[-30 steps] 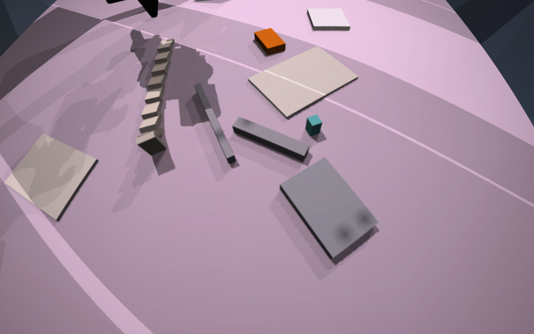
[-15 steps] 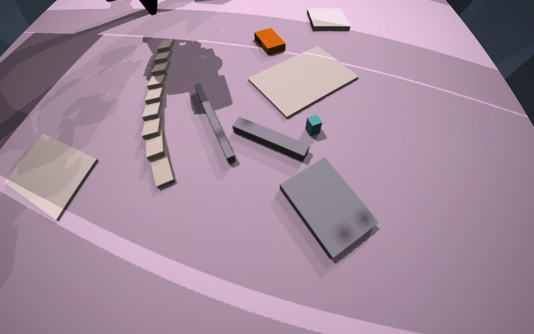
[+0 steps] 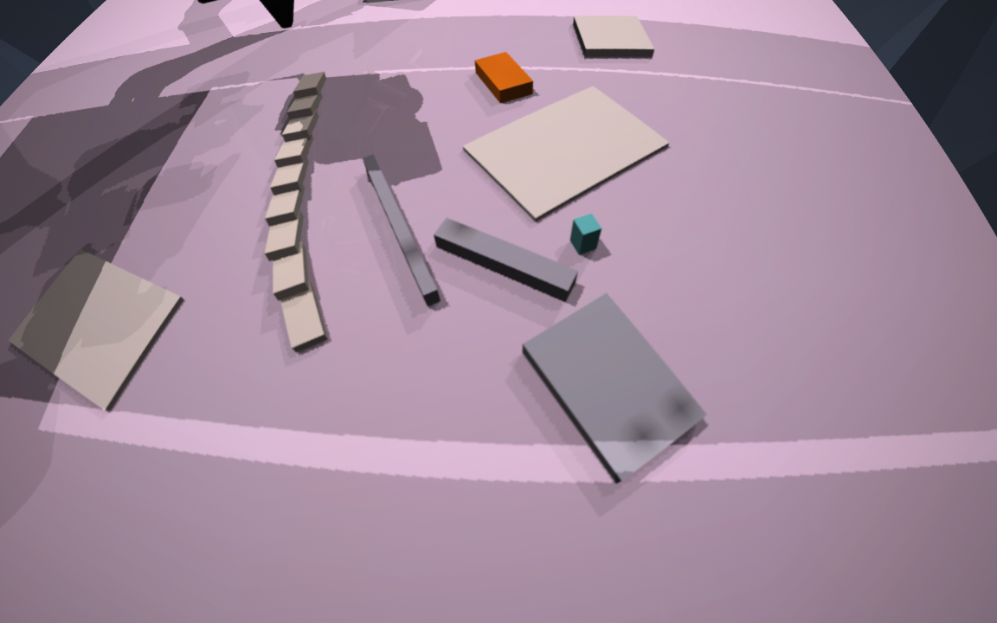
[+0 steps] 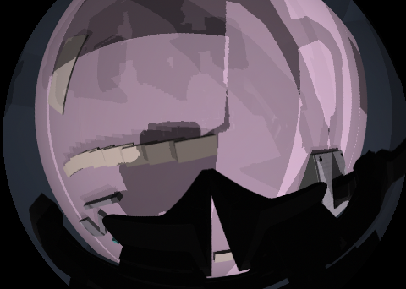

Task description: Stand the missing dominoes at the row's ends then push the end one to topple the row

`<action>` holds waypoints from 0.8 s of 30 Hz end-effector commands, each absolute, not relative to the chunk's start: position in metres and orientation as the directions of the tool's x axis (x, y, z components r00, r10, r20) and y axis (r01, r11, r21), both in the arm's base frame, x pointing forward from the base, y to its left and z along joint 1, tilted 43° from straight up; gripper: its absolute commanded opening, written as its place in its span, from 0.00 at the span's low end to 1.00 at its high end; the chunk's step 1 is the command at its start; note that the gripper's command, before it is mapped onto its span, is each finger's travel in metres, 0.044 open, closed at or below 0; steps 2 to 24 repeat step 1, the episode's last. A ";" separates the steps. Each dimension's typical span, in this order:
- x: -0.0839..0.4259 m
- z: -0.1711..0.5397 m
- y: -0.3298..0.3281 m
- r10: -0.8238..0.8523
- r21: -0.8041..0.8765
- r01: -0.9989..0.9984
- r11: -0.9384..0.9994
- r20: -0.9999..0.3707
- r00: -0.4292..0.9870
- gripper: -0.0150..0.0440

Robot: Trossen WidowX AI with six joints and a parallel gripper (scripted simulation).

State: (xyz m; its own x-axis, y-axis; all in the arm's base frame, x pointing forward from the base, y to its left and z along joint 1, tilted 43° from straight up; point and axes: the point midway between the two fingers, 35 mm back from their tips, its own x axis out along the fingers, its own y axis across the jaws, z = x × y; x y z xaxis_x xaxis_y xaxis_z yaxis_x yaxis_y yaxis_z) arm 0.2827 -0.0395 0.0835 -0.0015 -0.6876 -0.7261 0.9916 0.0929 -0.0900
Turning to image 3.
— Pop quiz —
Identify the teal block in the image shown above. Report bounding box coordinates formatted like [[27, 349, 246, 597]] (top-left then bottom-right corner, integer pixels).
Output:
[[570, 214, 601, 255]]

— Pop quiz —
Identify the orange rectangular block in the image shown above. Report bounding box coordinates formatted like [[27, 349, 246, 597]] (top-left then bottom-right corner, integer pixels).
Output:
[[474, 52, 533, 103]]

